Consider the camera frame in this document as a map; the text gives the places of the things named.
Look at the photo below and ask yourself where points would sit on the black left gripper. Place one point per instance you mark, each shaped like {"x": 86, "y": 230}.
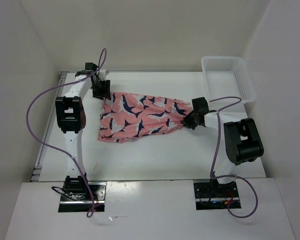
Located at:
{"x": 105, "y": 92}

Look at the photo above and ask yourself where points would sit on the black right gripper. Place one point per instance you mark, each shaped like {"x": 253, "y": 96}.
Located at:
{"x": 187, "y": 122}

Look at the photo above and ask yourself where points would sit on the pink shark print shorts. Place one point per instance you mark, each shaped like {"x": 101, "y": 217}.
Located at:
{"x": 129, "y": 116}

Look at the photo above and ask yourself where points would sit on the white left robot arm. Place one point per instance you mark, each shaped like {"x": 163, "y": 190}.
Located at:
{"x": 71, "y": 119}

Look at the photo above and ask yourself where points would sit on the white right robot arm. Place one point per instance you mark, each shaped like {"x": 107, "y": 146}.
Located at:
{"x": 238, "y": 142}

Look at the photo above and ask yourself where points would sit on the white plastic mesh basket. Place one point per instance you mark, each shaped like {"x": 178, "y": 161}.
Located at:
{"x": 227, "y": 76}

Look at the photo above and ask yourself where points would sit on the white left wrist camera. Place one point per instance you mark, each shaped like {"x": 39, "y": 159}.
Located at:
{"x": 102, "y": 74}

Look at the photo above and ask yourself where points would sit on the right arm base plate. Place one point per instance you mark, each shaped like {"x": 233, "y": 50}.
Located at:
{"x": 202, "y": 197}

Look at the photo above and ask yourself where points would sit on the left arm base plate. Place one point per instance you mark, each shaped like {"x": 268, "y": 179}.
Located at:
{"x": 80, "y": 202}

